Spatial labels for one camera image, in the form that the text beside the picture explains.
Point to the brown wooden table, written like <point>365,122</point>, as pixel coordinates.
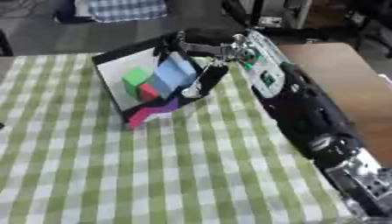
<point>352,87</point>

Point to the green cube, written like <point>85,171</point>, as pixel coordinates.
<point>135,78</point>

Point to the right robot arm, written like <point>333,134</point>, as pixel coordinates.
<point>301,116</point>

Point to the blue checked cloth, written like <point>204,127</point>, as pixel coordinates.
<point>127,8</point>

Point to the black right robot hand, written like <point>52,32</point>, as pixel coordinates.
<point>207,39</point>

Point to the red block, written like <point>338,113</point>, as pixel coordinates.
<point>148,92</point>

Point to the purple block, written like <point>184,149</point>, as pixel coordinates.
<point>153,110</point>

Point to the black stand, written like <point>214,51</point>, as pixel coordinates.
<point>245,10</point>

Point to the black box with white inside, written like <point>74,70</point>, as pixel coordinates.
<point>116,75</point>

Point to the light blue block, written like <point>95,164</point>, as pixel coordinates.
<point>172,74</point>

